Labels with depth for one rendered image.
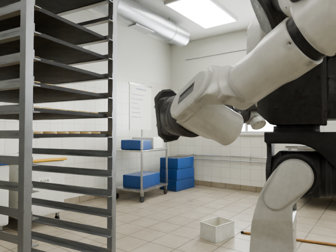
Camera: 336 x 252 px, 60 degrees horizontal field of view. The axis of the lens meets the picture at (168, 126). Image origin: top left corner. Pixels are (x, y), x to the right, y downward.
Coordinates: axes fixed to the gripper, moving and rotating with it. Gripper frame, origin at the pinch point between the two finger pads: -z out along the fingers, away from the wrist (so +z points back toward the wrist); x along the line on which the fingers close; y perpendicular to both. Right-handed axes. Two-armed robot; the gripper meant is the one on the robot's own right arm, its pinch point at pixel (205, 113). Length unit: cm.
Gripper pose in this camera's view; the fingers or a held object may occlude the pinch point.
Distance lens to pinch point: 121.1
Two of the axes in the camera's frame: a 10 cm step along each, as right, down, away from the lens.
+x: -0.1, -10.0, 0.6
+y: 2.8, -0.5, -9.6
